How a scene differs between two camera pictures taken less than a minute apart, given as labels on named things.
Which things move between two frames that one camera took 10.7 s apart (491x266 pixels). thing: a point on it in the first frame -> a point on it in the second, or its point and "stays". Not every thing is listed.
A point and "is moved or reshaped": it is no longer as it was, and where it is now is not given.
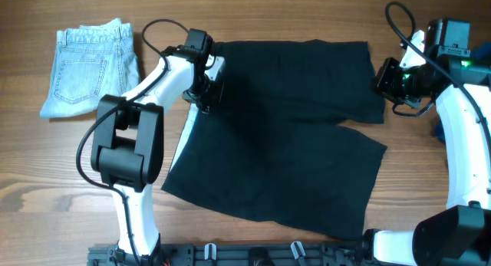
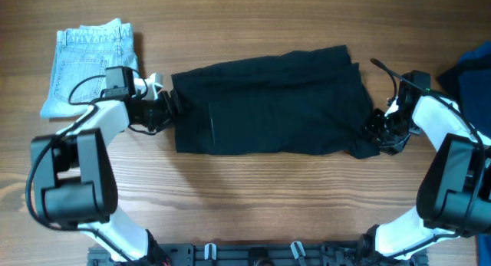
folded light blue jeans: (90, 62) stays
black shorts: (275, 145) is moved or reshaped
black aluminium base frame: (291, 254) stays
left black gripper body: (205, 93) -> (157, 114)
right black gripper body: (394, 83) -> (391, 133)
